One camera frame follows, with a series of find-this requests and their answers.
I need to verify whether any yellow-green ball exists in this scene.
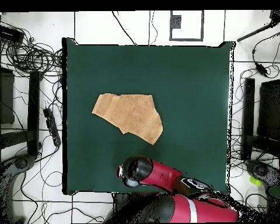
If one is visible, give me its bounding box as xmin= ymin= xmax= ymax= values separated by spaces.
xmin=248 ymin=176 xmax=263 ymax=187

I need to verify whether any grey square floor frame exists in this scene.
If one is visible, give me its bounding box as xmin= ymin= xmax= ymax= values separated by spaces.
xmin=169 ymin=10 xmax=204 ymax=42

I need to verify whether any tan terry towel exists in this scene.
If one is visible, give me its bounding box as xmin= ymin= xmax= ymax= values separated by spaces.
xmin=92 ymin=93 xmax=164 ymax=146

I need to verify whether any black power adapter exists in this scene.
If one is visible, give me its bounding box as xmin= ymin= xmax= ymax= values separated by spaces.
xmin=255 ymin=62 xmax=269 ymax=78

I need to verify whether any black floor cable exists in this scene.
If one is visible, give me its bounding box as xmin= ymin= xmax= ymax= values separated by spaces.
xmin=111 ymin=10 xmax=138 ymax=46

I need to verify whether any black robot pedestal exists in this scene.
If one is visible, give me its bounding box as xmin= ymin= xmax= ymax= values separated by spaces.
xmin=113 ymin=192 xmax=159 ymax=223

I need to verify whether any black stand base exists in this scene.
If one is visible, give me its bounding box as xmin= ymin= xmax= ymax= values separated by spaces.
xmin=0 ymin=70 xmax=41 ymax=156
xmin=240 ymin=77 xmax=280 ymax=162

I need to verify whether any black tripod pole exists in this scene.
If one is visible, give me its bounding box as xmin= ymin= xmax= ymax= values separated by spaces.
xmin=236 ymin=9 xmax=280 ymax=43

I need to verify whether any grey chair base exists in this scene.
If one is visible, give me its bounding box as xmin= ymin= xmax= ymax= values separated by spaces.
xmin=244 ymin=159 xmax=280 ymax=188
xmin=0 ymin=153 xmax=37 ymax=223

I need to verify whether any black electronics box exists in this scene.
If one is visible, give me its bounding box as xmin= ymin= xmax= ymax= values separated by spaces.
xmin=0 ymin=23 xmax=25 ymax=44

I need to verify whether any black power strip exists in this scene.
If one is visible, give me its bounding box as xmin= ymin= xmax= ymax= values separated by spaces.
xmin=43 ymin=107 xmax=62 ymax=148

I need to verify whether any dark green table cloth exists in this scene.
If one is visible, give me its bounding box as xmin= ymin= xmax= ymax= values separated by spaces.
xmin=61 ymin=37 xmax=236 ymax=195

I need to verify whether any small grey square patch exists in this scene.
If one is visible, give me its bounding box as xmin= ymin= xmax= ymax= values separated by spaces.
xmin=169 ymin=15 xmax=182 ymax=29

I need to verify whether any black cable tangle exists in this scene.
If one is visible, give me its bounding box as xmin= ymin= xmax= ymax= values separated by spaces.
xmin=0 ymin=17 xmax=64 ymax=79

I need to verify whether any dark flat panel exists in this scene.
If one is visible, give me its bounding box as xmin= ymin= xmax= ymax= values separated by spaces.
xmin=0 ymin=66 xmax=15 ymax=125
xmin=257 ymin=78 xmax=280 ymax=141

